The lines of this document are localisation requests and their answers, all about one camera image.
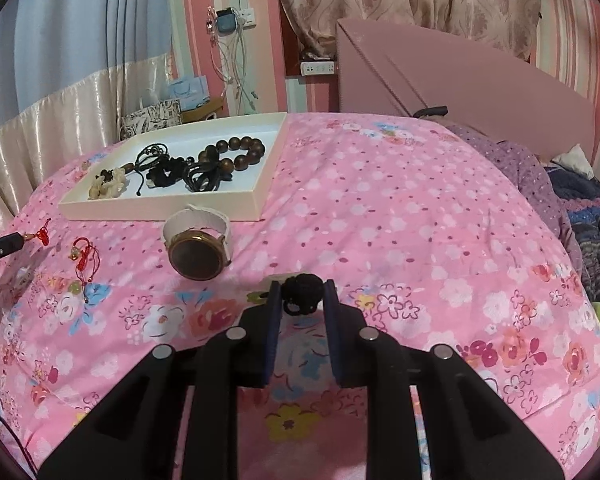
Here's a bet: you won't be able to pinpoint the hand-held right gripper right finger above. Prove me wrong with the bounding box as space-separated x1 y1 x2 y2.
322 279 563 480

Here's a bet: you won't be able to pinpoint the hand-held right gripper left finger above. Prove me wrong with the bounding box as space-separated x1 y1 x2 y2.
39 280 282 480

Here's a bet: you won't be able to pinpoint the black knotted cord pendant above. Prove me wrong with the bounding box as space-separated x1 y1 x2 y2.
279 272 327 317

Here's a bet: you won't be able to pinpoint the beige bead bracelet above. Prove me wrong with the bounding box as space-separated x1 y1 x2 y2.
87 162 136 201

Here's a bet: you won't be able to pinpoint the white shallow tray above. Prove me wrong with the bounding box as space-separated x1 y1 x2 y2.
59 112 288 222

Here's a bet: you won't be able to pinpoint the black cord bracelet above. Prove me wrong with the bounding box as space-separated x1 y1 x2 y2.
134 142 171 196

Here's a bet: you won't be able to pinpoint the black hair ties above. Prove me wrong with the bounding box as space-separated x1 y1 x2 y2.
185 160 226 193

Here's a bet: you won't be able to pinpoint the black fabric scrunchie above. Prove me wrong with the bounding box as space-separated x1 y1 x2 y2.
147 156 188 188

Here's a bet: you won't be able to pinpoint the brown wooden bead bracelet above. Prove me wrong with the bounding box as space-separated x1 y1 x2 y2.
200 136 267 173

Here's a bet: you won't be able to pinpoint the white satin curtain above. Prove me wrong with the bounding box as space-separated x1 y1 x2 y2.
0 52 173 241

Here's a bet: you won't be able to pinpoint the patterned tissue box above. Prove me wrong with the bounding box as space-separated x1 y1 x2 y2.
121 100 182 141

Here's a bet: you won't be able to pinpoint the blue curtain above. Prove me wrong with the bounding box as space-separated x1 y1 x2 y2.
0 0 181 133

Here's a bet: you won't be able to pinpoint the blue paper bag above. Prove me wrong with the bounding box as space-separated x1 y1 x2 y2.
169 76 208 111

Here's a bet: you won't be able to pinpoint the wooden nightstand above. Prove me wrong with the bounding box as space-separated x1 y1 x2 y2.
180 99 226 123

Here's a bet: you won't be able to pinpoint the purple dotted blanket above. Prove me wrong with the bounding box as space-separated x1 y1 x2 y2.
442 122 588 281

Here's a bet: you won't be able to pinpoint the white power strip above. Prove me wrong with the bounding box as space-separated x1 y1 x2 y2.
300 60 337 77

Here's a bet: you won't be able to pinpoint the dark knitted blanket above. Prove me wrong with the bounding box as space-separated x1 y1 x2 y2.
545 165 600 306

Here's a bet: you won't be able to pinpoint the pink headboard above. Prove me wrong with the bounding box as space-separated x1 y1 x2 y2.
336 17 597 166

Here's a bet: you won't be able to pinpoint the white cloth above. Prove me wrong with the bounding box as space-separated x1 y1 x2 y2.
552 144 595 178

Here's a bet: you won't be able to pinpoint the blue charging device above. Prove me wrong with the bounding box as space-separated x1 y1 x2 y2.
215 8 237 36

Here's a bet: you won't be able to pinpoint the patterned beige curtain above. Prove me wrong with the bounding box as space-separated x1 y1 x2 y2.
270 0 543 61

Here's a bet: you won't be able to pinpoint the white strap wristwatch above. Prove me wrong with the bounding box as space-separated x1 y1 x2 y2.
162 205 231 281

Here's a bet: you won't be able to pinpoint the black cable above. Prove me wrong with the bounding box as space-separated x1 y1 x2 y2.
0 410 42 476

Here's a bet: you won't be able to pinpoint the hanging charger cables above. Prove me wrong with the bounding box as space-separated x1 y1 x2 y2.
207 35 258 116

